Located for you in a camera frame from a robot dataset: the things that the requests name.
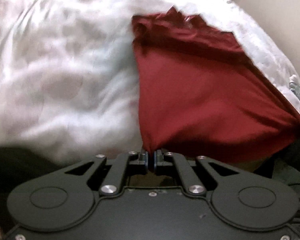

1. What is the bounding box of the dark red zip-neck sweater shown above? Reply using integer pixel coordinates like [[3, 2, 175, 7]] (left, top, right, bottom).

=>
[[132, 8, 300, 164]]

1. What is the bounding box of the white floral bed quilt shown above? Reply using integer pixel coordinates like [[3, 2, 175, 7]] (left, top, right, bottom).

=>
[[0, 0, 300, 164]]

